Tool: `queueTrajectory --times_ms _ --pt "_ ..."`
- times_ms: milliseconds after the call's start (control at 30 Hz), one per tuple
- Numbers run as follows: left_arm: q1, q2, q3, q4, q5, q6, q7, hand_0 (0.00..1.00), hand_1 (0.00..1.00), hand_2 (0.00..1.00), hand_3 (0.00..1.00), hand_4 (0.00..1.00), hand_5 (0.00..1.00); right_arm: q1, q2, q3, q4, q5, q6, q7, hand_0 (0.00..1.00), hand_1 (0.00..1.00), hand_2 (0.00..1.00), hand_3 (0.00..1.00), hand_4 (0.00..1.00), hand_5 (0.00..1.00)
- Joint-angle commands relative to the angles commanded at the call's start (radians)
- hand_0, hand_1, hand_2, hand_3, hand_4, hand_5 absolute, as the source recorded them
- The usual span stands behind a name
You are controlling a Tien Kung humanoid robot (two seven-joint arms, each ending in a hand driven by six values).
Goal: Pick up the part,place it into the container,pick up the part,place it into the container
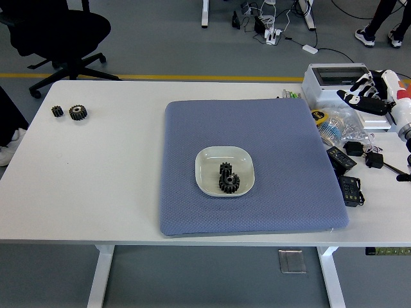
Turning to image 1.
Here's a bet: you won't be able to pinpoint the small black module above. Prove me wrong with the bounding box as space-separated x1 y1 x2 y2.
342 140 365 157

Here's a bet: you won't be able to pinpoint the white table leg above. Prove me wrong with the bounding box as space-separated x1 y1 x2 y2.
316 246 347 308
86 245 116 308

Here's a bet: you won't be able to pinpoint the table height control panel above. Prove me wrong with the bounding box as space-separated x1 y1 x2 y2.
365 246 411 257

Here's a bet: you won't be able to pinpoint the blue-grey padded mat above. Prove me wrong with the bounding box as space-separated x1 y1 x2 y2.
159 98 350 238

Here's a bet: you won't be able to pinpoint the black cord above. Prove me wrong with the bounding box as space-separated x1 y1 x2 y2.
383 162 411 183

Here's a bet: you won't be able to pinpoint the white square dish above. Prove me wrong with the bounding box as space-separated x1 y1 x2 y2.
195 146 255 197

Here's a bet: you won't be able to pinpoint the yellow black tape measure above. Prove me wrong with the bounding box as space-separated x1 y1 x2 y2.
310 108 330 124

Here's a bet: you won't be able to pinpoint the white flat switch panel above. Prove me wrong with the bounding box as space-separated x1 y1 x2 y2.
354 108 393 131

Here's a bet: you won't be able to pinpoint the grey electrical enclosure box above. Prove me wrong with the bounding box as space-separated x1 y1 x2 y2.
301 63 383 108

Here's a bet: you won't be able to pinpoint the clear plastic parts bag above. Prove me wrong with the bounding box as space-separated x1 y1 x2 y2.
317 107 376 148

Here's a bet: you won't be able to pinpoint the white desk leg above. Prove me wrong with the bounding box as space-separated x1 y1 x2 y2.
297 0 317 31
201 0 211 28

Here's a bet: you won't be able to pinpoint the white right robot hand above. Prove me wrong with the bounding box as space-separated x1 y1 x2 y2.
336 69 411 132

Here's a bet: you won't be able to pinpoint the blue resistor strip bundle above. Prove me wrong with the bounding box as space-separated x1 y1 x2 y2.
319 117 343 144

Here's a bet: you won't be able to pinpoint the metal floor plate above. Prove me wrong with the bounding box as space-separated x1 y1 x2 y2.
277 249 308 275

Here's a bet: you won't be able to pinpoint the large black gear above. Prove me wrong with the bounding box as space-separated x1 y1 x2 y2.
218 171 241 195
68 104 89 121

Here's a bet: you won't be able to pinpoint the white cable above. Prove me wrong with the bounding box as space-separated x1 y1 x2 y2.
259 0 277 30

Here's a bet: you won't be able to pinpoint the black plug adapter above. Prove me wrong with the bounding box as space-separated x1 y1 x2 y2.
365 153 385 169

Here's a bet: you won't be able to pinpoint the red white wires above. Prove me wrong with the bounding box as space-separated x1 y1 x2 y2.
365 133 383 154

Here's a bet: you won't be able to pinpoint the white power strip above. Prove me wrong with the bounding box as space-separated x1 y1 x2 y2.
263 28 283 45

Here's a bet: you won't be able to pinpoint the black office chair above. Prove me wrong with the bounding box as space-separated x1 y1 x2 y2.
0 0 125 99

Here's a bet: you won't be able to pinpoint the person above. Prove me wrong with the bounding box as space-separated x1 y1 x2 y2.
0 85 29 167
354 0 411 49

